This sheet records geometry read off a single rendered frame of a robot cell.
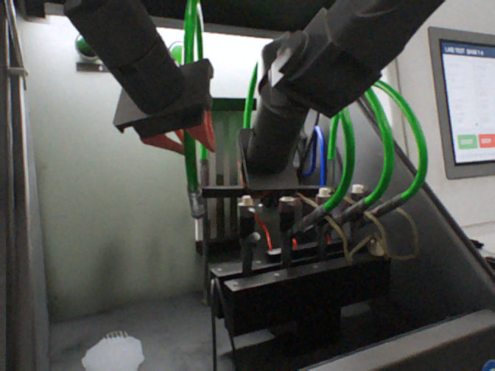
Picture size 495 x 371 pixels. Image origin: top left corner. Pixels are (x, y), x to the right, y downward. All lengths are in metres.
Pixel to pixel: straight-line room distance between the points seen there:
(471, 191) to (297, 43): 0.72
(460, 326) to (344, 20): 0.47
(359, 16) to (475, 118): 0.74
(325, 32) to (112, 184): 0.60
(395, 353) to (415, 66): 0.61
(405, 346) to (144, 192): 0.58
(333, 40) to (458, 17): 0.77
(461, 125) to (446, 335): 0.53
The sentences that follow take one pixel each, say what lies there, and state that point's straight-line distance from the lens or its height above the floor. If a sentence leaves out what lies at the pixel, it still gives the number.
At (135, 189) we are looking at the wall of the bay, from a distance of 0.87.
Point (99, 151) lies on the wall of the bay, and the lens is 0.85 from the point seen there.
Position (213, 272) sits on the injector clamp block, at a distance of 0.69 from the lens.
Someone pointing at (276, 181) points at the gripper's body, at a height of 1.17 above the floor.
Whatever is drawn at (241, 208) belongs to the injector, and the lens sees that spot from 0.64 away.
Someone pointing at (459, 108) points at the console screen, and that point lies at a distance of 1.03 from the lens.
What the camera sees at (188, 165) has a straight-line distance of 0.45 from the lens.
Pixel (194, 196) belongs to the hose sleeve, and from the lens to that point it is 0.50.
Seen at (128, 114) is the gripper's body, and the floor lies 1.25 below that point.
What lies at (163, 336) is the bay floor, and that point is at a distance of 0.82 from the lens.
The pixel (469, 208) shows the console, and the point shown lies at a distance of 1.02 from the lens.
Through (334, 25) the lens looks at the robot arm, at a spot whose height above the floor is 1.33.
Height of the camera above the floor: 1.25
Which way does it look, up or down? 10 degrees down
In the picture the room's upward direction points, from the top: straight up
